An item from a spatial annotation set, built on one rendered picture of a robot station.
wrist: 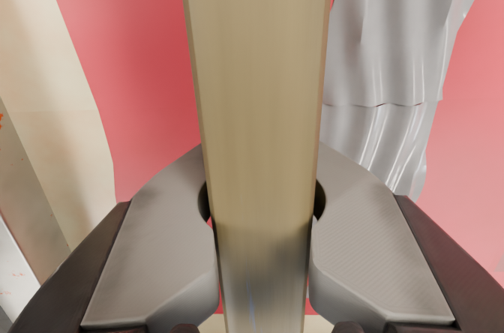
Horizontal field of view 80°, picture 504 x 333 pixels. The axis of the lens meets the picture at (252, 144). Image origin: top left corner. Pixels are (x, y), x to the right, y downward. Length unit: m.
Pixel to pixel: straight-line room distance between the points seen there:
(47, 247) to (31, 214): 0.03
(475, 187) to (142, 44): 0.23
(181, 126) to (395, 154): 0.13
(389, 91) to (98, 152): 0.18
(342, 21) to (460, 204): 0.16
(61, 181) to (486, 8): 0.27
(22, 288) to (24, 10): 0.18
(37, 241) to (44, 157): 0.06
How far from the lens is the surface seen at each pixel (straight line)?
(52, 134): 0.23
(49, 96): 0.21
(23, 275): 0.26
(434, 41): 0.19
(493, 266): 0.33
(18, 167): 0.24
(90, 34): 0.19
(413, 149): 0.21
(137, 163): 0.21
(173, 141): 0.20
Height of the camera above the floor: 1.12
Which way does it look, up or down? 61 degrees down
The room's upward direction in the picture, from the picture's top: 179 degrees counter-clockwise
